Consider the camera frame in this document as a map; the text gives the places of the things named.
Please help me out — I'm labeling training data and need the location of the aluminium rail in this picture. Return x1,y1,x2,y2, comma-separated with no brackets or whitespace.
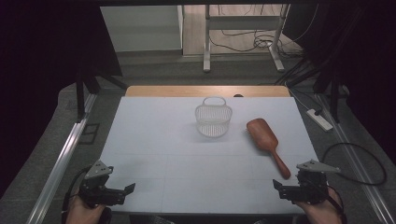
26,92,98,224
316,92,396,224

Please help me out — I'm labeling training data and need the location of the brown wooden hairbrush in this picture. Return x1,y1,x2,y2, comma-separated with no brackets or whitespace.
246,118,292,180

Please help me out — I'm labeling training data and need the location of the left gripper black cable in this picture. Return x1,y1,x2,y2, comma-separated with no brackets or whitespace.
61,166,92,224

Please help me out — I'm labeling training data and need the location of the white foam board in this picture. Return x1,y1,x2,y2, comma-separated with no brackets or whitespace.
100,96,319,215

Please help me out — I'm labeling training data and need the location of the white cabinet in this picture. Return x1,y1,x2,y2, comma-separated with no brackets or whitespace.
100,5,184,53

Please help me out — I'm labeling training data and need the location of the black looped cable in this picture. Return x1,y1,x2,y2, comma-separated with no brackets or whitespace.
321,142,388,187

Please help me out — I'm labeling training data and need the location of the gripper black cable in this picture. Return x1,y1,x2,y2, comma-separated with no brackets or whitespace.
326,185,347,223
61,166,92,224

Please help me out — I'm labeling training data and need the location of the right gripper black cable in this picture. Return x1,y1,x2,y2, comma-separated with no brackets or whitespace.
326,185,347,223

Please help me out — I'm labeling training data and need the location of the white metal desk frame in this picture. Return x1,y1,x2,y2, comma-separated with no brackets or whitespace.
203,4,291,73

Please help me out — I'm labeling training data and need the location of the dark curtain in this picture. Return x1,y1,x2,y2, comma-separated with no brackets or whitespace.
281,0,396,166
0,0,123,198

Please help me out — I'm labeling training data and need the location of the white plastic basket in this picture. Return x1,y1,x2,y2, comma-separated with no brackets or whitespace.
194,95,233,138

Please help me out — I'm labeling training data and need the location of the white power strip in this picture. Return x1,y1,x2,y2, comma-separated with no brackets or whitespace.
306,108,333,133

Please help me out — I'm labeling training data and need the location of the wooden table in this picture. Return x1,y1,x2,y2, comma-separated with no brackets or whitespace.
124,85,291,98

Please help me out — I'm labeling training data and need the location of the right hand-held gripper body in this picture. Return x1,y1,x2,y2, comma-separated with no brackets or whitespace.
295,159,341,205

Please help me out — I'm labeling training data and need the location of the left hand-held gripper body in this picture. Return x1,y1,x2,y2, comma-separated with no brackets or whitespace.
78,159,126,209

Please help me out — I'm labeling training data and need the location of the person's right hand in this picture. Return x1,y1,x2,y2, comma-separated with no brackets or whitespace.
295,188,344,224

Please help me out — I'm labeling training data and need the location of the black metal stand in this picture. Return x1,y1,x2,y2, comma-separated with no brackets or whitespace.
76,66,129,122
274,59,343,124

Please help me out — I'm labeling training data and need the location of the tangle of black floor cables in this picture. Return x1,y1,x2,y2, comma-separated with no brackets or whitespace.
208,4,320,59

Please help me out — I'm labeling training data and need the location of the person's left hand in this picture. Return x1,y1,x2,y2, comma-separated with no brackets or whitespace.
65,196,106,224

